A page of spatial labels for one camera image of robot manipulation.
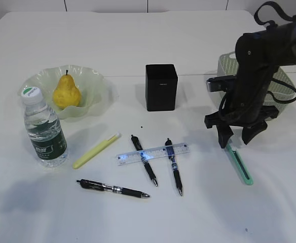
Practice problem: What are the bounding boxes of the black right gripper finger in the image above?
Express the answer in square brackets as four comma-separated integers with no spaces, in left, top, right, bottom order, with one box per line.
[242,121,268,145]
[216,124,234,149]

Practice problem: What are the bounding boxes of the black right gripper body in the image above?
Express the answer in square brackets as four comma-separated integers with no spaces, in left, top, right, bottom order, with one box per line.
[204,63,279,129]

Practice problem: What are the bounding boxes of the yellow pear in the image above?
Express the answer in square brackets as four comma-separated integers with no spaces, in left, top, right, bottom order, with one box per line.
[52,70,82,109]

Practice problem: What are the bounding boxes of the clear water bottle green label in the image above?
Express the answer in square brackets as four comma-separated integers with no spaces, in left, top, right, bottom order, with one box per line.
[21,87,68,168]

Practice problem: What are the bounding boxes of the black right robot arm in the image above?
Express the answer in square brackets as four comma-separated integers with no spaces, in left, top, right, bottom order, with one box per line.
[204,21,296,148]

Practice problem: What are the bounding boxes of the green woven plastic basket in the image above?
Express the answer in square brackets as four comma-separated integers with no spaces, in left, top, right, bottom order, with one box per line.
[217,52,296,115]

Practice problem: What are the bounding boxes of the green utility knife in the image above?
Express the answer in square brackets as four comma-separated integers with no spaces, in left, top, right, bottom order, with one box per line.
[226,142,253,186]

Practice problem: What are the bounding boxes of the clear plastic ruler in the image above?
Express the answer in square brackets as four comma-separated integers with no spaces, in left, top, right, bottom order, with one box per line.
[116,143,190,166]

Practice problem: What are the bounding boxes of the black gel pen right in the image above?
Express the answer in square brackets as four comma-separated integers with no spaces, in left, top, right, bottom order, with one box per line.
[165,138,183,196]

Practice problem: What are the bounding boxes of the black gel pen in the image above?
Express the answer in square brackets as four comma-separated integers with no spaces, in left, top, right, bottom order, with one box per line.
[131,135,158,186]
[165,138,183,196]
[76,179,150,198]

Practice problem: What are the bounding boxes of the black square pen holder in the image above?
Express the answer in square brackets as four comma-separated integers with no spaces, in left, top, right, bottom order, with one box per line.
[145,64,178,111]

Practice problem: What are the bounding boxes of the black gel pen middle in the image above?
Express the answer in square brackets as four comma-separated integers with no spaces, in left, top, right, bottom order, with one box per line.
[131,135,158,186]

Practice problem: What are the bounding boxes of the green wavy glass plate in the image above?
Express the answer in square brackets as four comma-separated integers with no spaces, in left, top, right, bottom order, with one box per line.
[17,65,106,119]

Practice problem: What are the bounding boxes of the yellow utility knife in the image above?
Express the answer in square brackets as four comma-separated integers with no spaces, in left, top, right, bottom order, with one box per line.
[72,133,121,170]

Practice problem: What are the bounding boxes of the black gel pen left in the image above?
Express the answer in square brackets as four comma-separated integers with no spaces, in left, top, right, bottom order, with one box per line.
[76,179,150,198]

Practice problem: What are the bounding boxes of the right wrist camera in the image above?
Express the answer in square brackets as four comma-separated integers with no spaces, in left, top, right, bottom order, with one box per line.
[206,75,237,93]

